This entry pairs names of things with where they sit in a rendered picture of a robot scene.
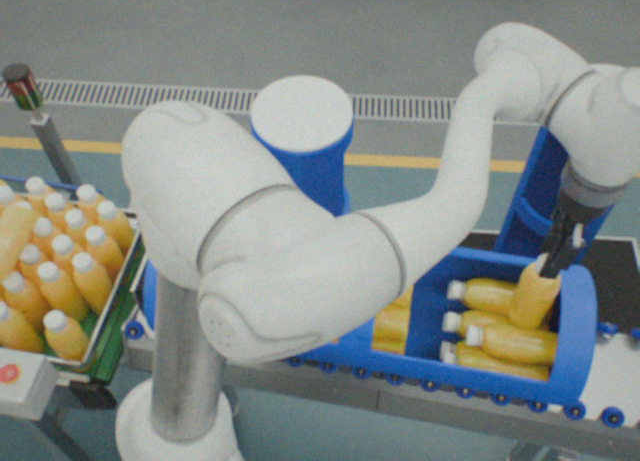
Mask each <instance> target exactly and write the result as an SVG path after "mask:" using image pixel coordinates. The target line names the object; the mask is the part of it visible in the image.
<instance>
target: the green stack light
mask: <svg viewBox="0 0 640 461"><path fill-rule="evenodd" d="M10 94H11V93H10ZM11 96H12V98H13V100H15V102H16V104H17V106H18V108H19V109H21V110H24V111H31V110H34V109H37V108H39V107H40V106H42V104H43V103H44V100H45V99H44V96H43V94H41V91H40V89H39V87H38V85H37V86H36V89H35V90H34V91H33V92H32V93H30V94H28V95H26V96H14V95H12V94H11Z"/></svg>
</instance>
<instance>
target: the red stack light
mask: <svg viewBox="0 0 640 461"><path fill-rule="evenodd" d="M3 80H4V79H3ZM4 82H5V84H6V85H7V88H8V90H9V92H10V93H11V94H12V95H14V96H26V95H28V94H30V93H32V92H33V91H34V90H35V89H36V86H37V83H36V81H35V79H34V76H33V74H32V72H31V73H30V76H29V77H28V78H27V79H26V80H25V81H23V82H21V83H16V84H13V83H10V82H7V81H5V80H4Z"/></svg>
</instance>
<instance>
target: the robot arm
mask: <svg viewBox="0 0 640 461"><path fill-rule="evenodd" d="M474 61H475V66H476V70H477V73H478V77H477V78H476V79H474V80H473V81H472V82H470V83H468V84H467V85H466V87H465V88H464V89H463V90H462V91H461V93H460V94H459V96H458V97H457V99H456V101H455V104H454V107H453V111H452V114H451V119H450V122H449V126H448V131H447V135H446V140H445V144H444V149H443V153H442V158H441V162H440V167H439V171H438V176H437V179H436V182H435V184H434V186H433V188H432V189H431V190H430V192H428V193H427V194H426V195H424V196H422V197H420V198H417V199H414V200H410V201H406V202H402V203H397V204H393V205H388V206H384V207H378V208H373V209H367V210H362V211H357V212H354V213H351V214H348V215H345V216H341V217H338V218H334V217H333V216H332V214H330V213H329V212H327V211H326V210H324V209H323V208H321V207H320V206H318V205H316V204H315V203H314V202H312V201H311V200H310V199H308V198H307V197H306V196H305V195H304V194H303V192H302V191H301V190H300V189H299V188H298V187H297V186H296V184H295V183H294V182H293V180H292V179H291V177H290V176H289V174H288V173H287V171H286V170H285V169H284V167H283V166H282V165H281V164H280V163H279V162H278V161H277V160H276V159H275V158H274V157H273V156H272V155H271V154H270V153H269V152H268V151H267V150H266V149H265V148H264V147H263V146H262V145H261V144H260V143H259V142H258V141H257V140H256V139H255V138H254V137H252V136H251V135H250V134H249V133H248V132H247V131H246V130H245V129H243V128H242V127H241V126H240V125H239V124H238V123H236V122H235V121H234V120H232V119H231V118H229V117H228V116H226V115H224V114H223V113H221V112H219V111H217V110H215V109H213V108H210V107H208V106H205V105H202V104H199V103H196V102H192V101H187V102H182V101H180V100H165V101H161V102H158V103H156V104H154V105H152V106H150V107H148V108H147V109H145V110H144V111H143V112H141V113H140V114H139V115H138V116H137V117H136V118H135V119H134V121H133V122H132V123H131V125H130V127H129V129H128V130H127V132H126V134H125V136H124V138H123V141H122V146H121V163H122V171H123V177H124V181H125V183H126V185H127V187H128V188H129V190H130V192H131V196H130V197H131V202H132V205H133V208H134V211H135V214H136V218H137V221H138V225H139V228H141V229H140V232H142V233H141V236H143V237H142V239H144V240H143V243H144V247H145V251H146V254H147V257H148V259H149V261H150V263H151V264H152V266H153V267H155V268H156V269H157V282H156V308H155V334H154V360H153V365H152V378H150V379H148V380H146V381H144V382H142V383H141V384H139V385H138V386H136V387H135V389H134V390H133V391H132V392H131V393H130V394H129V395H128V396H127V397H126V399H125V400H123V402H122V403H121V405H120V407H119V409H118V413H117V421H116V436H117V443H118V447H119V449H118V450H120V451H119V454H120V456H121V458H122V460H123V461H244V459H243V458H242V456H241V454H240V452H239V450H238V448H237V441H236V438H235V434H234V429H233V425H232V420H231V412H230V408H229V406H230V405H229V402H228V400H227V397H226V396H225V394H224V393H223V392H222V385H223V379H224V373H225V368H226V362H227V358H229V359H232V360H236V361H239V362H243V363H257V362H267V361H273V360H279V359H283V358H288V357H291V356H294V355H298V354H301V353H304V352H307V351H310V350H312V349H315V348H318V347H320V346H322V345H325V344H327V343H329V342H331V341H333V340H335V339H337V338H339V337H341V336H343V335H345V334H347V333H349V332H351V331H353V330H354V329H356V328H358V327H360V326H361V325H363V324H365V323H366V322H368V321H369V320H370V319H372V318H373V317H374V316H375V315H377V314H378V313H379V312H380V310H382V309H383V308H384V307H386V306H387V305H389V304H390V303H391V302H393V301H394V300H396V299H397V298H398V297H400V296H401V295H402V294H403V293H404V292H405V291H406V290H407V289H408V288H409V287H410V286H411V285H412V284H413V283H414V282H416V281H417V280H418V279H419V278H420V277H421V276H422V275H423V274H424V273H425V272H427V271H428V270H429V269H430V268H431V267H432V266H433V265H435V264H436V263H437V262H438V261H439V260H440V259H442V258H443V257H444V256H445V255H446V254H448V253H449V252H450V251H451V250H452V249H453V248H455V247H457V246H458V245H459V244H460V243H461V242H462V241H463V240H464V239H465V238H466V237H467V235H468V234H469V233H470V232H471V230H472V229H473V227H474V226H475V224H476V223H477V221H478V219H479V217H480V215H481V212H482V210H483V207H484V204H485V200H486V195H487V190H488V180H489V167H490V152H491V136H492V122H493V116H495V117H496V118H498V119H500V120H503V121H508V122H515V121H518V122H524V123H528V124H532V123H534V122H536V123H537V124H539V125H541V126H542V127H544V128H545V129H546V130H548V131H549V132H550V133H551V134H552V135H553V136H554V137H555V138H556V139H557V140H558V141H560V142H561V144H562V145H563V146H564V148H565V149H566V151H567V152H568V154H569V158H568V161H567V163H566V166H565V168H563V170H562V172H561V175H560V183H561V186H560V188H559V190H558V193H557V200H558V203H557V205H556V207H555V210H554V212H553V214H552V216H551V221H554V222H553V223H552V225H551V226H550V231H551V232H548V234H547V236H546V238H545V240H544V242H543V244H542V246H541V248H540V250H539V256H541V255H542V254H548V255H546V260H545V262H544V263H543V265H542V267H541V269H540V271H539V274H538V277H539V278H545V279H552V280H555V279H556V278H558V276H559V274H560V272H561V270H565V271H568V270H569V268H570V266H571V265H572V263H573V262H574V260H575V258H576V257H577V255H578V254H579V252H580V251H581V250H582V249H584V248H585V246H586V244H585V241H583V239H581V236H582V234H583V232H584V230H585V229H586V226H588V224H589V222H590V220H593V219H595V218H599V217H601V216H602V215H603V214H604V213H605V212H606V210H607V209H608V207H609V206H610V205H612V204H613V203H615V202H616V201H617V200H618V199H619V198H620V196H622V195H623V193H624V191H625V190H626V188H627V186H628V185H629V184H630V182H631V181H632V179H633V177H634V175H636V174H637V173H639V171H640V68H638V67H633V68H627V69H624V70H620V71H617V72H615V73H613V74H611V75H610V76H609V77H606V76H604V75H602V74H600V73H599V72H596V71H595V70H594V69H593V68H591V67H590V66H589V65H588V64H587V63H586V62H585V61H584V60H583V59H582V58H581V57H580V56H579V55H577V54H576V53H575V52H573V51H572V50H571V49H569V48H568V47H567V46H565V45H564V44H562V43H561V42H559V41H558V40H556V39H554V38H553V37H551V36H549V35H547V34H545V33H544V32H542V31H540V30H538V29H535V28H533V27H530V26H527V25H524V24H519V23H503V24H501V25H499V26H495V27H493V28H491V29H490V31H488V32H487V33H486V34H485V35H484V36H483V37H482V39H481V40H480V41H479V43H478V45H477V48H476V51H475V55H474Z"/></svg>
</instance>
